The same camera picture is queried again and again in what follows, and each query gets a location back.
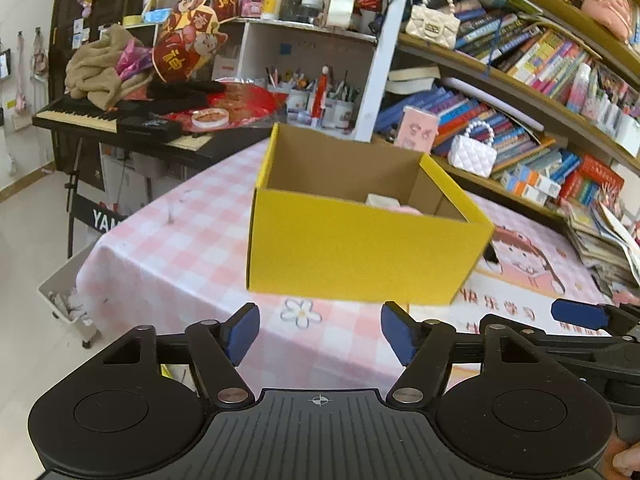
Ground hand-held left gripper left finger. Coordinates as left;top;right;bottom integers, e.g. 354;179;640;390
97;302;262;408

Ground red round plate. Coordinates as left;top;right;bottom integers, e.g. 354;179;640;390
207;81;290;135

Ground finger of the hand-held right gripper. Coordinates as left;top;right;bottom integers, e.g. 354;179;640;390
551;298;640;343
480;313;640;363

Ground brown cloth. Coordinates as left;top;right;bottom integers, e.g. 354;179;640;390
64;24;153;110

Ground row of blue books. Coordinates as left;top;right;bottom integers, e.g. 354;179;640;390
375;84;583;183

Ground cartoon figure paper decoration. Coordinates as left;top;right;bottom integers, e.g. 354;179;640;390
151;0;230;85

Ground black cloth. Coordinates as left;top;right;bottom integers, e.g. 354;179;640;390
144;79;227;117

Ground orange blue carton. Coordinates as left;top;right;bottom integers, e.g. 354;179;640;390
510;162;563;198
499;172;543;207

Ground person's right hand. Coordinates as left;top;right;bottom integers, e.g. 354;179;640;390
606;432;640;480

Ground pink checked printed tablecloth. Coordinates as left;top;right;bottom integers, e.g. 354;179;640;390
75;137;626;396

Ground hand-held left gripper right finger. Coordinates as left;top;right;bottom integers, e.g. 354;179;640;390
380;301;556;408

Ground black piano stand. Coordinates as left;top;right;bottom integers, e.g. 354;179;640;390
64;132;126;261

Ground red boxed book set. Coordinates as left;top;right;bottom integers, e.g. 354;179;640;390
559;154;627;207

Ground white quilted handbag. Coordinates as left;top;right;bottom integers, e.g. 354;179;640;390
447;120;499;179

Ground round tape roll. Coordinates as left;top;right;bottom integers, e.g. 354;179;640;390
192;108;231;129

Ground yellow cardboard box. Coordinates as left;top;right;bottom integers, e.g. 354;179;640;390
246;122;496;307

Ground row of colourful books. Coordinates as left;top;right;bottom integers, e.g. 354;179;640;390
452;0;640;143

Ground black electric piano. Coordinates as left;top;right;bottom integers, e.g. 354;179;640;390
31;96;273;163

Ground white shelf unit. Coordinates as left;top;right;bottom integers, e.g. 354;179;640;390
220;0;416;142

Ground cream quilted handbag upper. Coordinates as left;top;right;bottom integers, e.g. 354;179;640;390
404;0;459;51

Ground curved wooden bookshelf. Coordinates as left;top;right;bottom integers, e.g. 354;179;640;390
372;0;640;221

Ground thick lying book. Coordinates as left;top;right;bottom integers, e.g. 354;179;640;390
386;64;442;97

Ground pen cups with pens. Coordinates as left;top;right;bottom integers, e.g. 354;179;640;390
264;64;362;130

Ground stack of paper booklets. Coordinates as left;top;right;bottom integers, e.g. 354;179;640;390
564;201;640;303

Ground white plastic bin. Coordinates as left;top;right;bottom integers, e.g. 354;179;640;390
38;244;102;350

